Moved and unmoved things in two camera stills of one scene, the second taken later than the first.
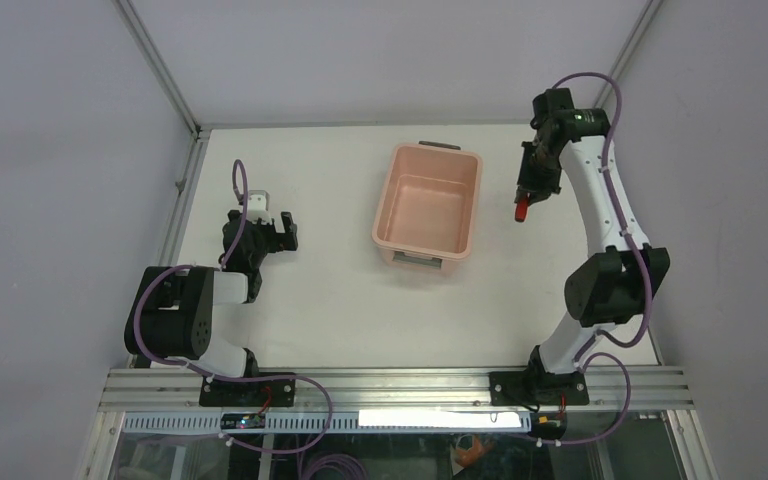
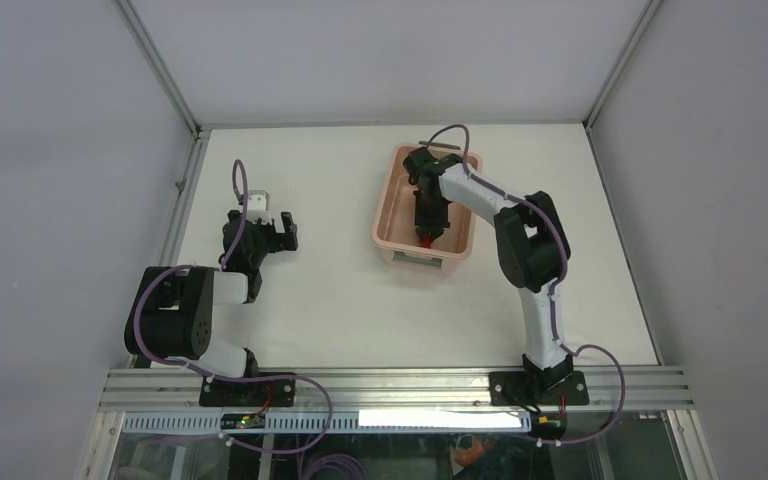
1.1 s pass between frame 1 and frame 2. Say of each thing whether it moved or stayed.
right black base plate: stayed
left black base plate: stayed
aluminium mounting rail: stayed
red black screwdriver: moved
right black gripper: moved
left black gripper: stayed
